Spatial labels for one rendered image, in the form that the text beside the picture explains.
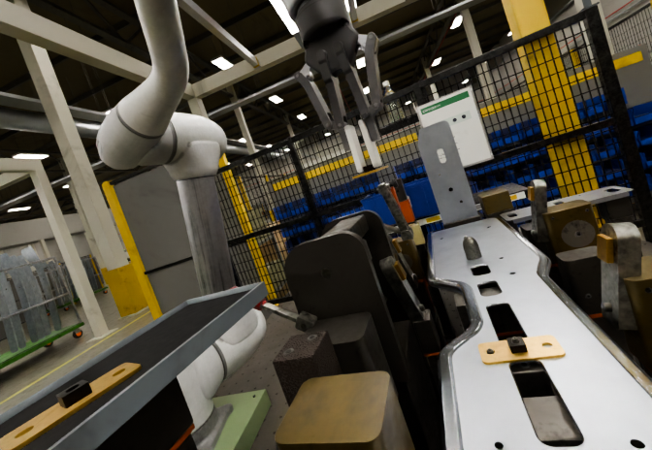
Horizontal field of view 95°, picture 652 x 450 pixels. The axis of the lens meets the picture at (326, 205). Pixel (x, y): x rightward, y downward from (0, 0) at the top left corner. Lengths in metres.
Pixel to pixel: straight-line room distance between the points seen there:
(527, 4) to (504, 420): 1.41
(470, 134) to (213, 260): 1.08
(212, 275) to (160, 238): 2.36
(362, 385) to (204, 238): 0.68
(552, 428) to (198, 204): 0.81
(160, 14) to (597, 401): 0.66
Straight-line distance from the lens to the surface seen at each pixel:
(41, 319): 8.48
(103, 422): 0.28
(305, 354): 0.34
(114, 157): 0.84
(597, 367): 0.43
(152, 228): 3.29
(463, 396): 0.40
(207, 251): 0.91
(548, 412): 0.40
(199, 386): 0.92
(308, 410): 0.31
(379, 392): 0.30
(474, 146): 1.39
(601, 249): 0.49
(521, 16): 1.54
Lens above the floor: 1.25
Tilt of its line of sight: 3 degrees down
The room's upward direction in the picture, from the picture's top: 19 degrees counter-clockwise
